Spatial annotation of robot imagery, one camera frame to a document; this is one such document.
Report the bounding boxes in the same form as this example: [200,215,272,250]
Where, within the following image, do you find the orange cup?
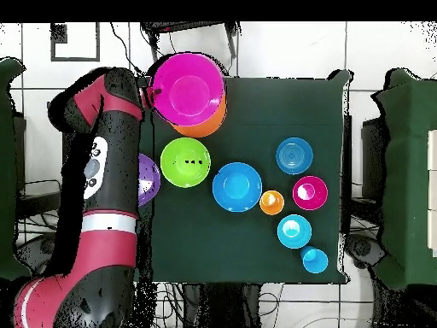
[259,190,285,216]

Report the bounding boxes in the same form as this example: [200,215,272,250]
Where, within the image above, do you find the green bowl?
[160,137,212,189]

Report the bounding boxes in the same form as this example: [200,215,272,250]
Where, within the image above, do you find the black bench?
[341,114,388,237]
[15,112,78,221]

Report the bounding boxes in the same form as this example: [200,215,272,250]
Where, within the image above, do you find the blue cup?
[300,245,329,275]

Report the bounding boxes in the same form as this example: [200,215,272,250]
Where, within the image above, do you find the white drawer unit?
[427,129,437,257]

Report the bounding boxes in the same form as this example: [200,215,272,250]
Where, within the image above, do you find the black stool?
[140,21,242,72]

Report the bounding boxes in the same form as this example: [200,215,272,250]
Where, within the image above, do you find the translucent blue bowl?
[275,137,314,176]

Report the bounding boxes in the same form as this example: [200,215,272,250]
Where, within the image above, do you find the purple bowl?
[137,152,162,208]

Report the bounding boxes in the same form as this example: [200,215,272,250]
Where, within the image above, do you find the green clothed side table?
[370,67,437,292]
[0,56,32,284]

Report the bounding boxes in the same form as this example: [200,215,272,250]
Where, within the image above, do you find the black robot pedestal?
[182,283,261,328]

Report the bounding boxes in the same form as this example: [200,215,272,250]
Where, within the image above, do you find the large pink bowl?
[149,52,227,128]

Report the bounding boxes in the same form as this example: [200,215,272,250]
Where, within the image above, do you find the small ribbed cyan bowl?
[277,214,312,249]

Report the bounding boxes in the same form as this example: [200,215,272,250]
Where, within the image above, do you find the dark green tablecloth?
[136,66,353,287]

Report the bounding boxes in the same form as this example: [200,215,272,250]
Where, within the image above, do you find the black square frame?
[50,21,102,63]

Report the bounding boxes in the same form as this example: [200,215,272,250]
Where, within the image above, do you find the large orange bowl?
[170,97,228,138]

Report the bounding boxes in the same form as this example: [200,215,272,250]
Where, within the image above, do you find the small crimson bowl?
[292,175,329,212]

